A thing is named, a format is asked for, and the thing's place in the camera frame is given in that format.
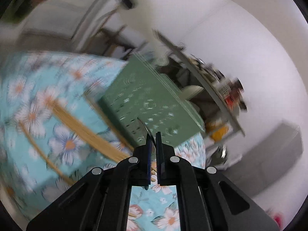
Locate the floral blue quilt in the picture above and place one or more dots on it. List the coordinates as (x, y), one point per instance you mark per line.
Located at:
(75, 151)

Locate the red bottle on table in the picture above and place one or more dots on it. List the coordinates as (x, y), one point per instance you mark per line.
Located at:
(231, 91)

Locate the yellow plastic bag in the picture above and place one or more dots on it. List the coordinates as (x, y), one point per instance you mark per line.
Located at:
(218, 134)

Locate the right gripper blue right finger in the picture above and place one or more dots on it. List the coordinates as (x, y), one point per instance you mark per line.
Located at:
(161, 171)

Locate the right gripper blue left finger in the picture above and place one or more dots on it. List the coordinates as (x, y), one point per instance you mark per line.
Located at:
(149, 144)

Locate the green plastic utensil holder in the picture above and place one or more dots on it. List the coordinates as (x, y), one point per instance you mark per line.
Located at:
(141, 99)

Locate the grey long table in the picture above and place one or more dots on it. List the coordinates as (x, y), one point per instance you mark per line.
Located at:
(204, 82)

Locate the grey refrigerator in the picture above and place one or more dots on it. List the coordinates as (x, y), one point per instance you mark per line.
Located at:
(268, 161)

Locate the bamboo chopstick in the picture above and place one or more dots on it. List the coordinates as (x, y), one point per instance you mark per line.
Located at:
(107, 121)
(44, 156)
(86, 134)

